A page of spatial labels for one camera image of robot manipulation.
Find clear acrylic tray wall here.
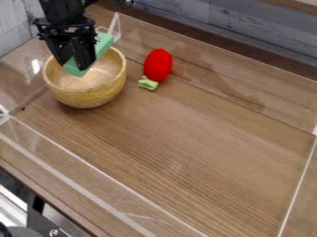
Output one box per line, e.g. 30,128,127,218
0,110,207,237

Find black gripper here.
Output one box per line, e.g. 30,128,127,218
33,16,96,70

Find brown wooden bowl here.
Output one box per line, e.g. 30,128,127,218
41,47,127,108

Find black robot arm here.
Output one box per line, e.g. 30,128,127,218
33,0,96,70

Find red toy fruit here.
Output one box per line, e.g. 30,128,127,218
143,48,173,82

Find black cable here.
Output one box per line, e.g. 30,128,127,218
0,221,10,237

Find black table leg bracket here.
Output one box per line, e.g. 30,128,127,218
25,195,72,237

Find small green toy piece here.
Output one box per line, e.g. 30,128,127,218
139,76,159,91

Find clear acrylic corner bracket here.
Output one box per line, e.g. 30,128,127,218
95,13,121,42

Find green rectangular block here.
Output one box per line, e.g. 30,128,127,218
62,32,113,77

